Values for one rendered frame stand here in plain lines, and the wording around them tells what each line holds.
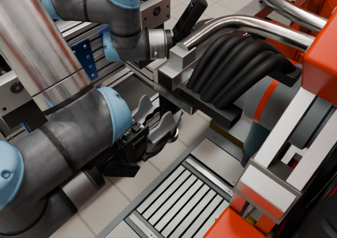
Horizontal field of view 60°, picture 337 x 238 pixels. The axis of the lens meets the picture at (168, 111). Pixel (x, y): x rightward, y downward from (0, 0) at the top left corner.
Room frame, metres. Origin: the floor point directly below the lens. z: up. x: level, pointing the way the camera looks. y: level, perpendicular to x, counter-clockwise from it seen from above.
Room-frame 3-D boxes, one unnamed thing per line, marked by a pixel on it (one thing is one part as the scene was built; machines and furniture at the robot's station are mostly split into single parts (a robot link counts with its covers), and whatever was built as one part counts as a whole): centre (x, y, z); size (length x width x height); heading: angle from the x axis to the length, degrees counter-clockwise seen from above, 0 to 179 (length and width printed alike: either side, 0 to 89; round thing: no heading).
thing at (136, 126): (0.27, 0.09, 0.86); 0.12 x 0.08 x 0.09; 138
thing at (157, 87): (0.35, -0.02, 0.93); 0.09 x 0.05 x 0.05; 47
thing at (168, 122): (0.33, 0.00, 0.85); 0.09 x 0.03 x 0.06; 129
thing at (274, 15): (0.60, -0.25, 0.93); 0.09 x 0.05 x 0.05; 47
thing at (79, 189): (0.21, 0.15, 0.85); 0.08 x 0.05 x 0.08; 48
